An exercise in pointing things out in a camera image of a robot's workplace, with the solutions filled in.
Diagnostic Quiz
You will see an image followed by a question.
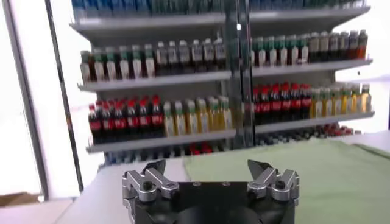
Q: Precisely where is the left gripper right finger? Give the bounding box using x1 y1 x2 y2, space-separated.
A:
246 159 301 207

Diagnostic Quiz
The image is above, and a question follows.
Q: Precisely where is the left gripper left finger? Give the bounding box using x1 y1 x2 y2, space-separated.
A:
121 158 180 214

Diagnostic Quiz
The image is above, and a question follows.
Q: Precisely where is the green printed T-shirt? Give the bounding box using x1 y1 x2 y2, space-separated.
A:
183 137 390 224

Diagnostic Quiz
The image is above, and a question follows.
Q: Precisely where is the red cap cola bottle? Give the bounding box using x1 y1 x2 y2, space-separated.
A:
88 104 102 144
270 84 282 122
126 99 140 139
101 102 114 142
280 82 291 122
260 85 272 124
138 97 152 138
151 95 165 137
289 82 302 121
300 83 312 119
252 86 262 125
113 101 127 141

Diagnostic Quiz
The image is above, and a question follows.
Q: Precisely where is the green cap yellow drink bottle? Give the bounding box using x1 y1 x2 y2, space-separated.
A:
219 96 233 130
174 100 187 136
340 86 352 115
330 87 342 116
196 98 210 133
163 102 176 137
185 99 198 135
310 88 322 119
350 85 362 114
360 84 372 113
321 88 332 118
208 97 221 131

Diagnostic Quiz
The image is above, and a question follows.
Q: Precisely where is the green cap brown tea bottle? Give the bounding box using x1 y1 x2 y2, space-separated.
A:
143 44 156 79
80 50 91 83
92 47 105 82
118 45 130 80
299 34 310 65
105 47 117 82
130 44 143 79
267 36 278 66
257 37 268 67
288 35 300 65
277 35 289 66

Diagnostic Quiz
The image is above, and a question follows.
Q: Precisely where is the brown cardboard box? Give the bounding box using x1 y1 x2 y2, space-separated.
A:
0 191 40 208

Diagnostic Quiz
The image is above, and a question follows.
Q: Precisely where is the white cap dark drink bottle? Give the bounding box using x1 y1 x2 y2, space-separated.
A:
179 40 191 74
191 39 204 73
167 41 180 75
338 31 350 61
203 38 216 72
156 41 169 77
328 32 340 61
214 37 227 71

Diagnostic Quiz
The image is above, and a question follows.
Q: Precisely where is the beige label dark bottle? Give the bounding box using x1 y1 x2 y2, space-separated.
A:
319 31 330 63
308 32 320 63

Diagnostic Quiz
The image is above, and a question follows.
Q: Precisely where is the blue label dark bottle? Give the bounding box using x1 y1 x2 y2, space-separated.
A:
348 30 360 60

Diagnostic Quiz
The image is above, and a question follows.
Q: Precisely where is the red brown tea bottle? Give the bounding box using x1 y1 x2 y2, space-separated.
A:
357 29 369 60

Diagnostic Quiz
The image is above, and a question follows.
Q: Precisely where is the black window frame post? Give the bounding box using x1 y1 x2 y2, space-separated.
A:
44 0 85 193

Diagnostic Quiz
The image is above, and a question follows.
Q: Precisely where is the grey window frame post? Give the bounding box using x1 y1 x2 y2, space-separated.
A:
1 0 49 201

